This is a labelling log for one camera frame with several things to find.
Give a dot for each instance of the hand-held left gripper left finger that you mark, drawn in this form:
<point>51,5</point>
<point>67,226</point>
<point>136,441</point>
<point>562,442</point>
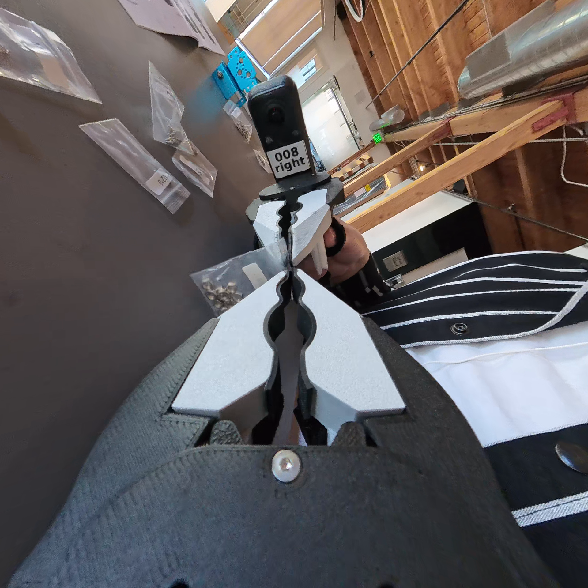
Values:
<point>225,367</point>

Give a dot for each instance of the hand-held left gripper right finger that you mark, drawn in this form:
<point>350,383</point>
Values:
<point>353,367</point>

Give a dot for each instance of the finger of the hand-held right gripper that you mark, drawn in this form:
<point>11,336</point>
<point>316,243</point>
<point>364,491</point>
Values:
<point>268,225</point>
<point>310,220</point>

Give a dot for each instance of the blue metal bracket assembly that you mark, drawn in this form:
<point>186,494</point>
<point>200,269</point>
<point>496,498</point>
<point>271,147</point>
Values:
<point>236,69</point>

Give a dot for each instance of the clear bag of hex nuts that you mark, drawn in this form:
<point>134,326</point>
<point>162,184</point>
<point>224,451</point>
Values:
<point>220,289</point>

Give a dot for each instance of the person's right forearm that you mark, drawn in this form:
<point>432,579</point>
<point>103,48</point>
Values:
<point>367,285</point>

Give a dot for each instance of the dark desk with wooden edge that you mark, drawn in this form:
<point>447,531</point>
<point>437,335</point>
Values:
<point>69,275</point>

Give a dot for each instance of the person's right hand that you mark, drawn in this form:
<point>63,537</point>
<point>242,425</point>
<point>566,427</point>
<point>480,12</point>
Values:
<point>353,252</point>

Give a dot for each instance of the clear bag of screws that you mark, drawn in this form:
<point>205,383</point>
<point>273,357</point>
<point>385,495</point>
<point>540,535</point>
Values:
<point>239,120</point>

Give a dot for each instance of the open instruction booklet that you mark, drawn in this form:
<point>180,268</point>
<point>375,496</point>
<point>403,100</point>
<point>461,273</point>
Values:
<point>174,18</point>

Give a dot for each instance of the scattered small clear parts bags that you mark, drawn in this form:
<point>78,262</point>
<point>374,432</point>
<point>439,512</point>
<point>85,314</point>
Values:
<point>138,156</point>

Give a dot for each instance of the person's striped black shirt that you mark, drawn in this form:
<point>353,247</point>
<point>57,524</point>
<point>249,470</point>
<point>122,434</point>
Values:
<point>482,285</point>

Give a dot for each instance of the silver ventilation duct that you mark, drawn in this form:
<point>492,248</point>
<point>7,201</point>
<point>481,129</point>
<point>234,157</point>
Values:
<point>519,50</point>

